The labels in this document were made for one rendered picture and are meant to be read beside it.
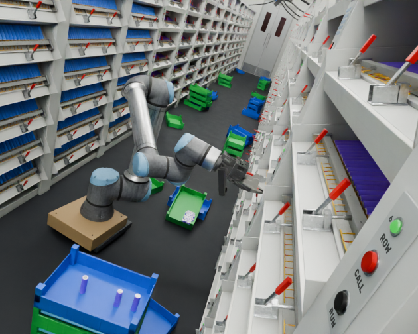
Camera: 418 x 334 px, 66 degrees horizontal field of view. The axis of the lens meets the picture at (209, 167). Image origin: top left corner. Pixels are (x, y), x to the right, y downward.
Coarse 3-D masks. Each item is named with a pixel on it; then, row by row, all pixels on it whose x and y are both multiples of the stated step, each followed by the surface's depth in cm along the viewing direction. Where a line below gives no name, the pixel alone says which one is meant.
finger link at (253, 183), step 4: (244, 180) 122; (248, 180) 122; (252, 180) 121; (256, 180) 121; (244, 184) 122; (248, 184) 122; (252, 184) 122; (256, 184) 122; (252, 188) 122; (256, 188) 122; (256, 192) 123; (260, 192) 123
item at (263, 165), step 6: (264, 162) 165; (258, 168) 167; (264, 168) 166; (264, 174) 160; (264, 186) 147; (252, 198) 136; (258, 198) 136; (252, 210) 127; (252, 216) 123; (246, 222) 111; (246, 228) 112
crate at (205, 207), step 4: (176, 188) 255; (176, 192) 256; (172, 196) 239; (172, 200) 249; (204, 200) 255; (168, 204) 241; (204, 204) 257; (208, 204) 254; (204, 208) 253; (208, 208) 247; (200, 212) 237; (204, 212) 236; (200, 216) 238; (204, 216) 238
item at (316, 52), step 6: (324, 42) 124; (330, 42) 138; (312, 48) 141; (318, 48) 140; (324, 48) 86; (312, 54) 142; (318, 54) 126; (324, 54) 86; (312, 60) 118; (318, 60) 103; (312, 66) 117; (318, 66) 94; (312, 72) 116
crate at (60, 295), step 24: (72, 264) 108; (96, 264) 108; (48, 288) 97; (72, 288) 100; (96, 288) 103; (120, 288) 106; (144, 288) 109; (48, 312) 92; (72, 312) 90; (96, 312) 96; (120, 312) 98
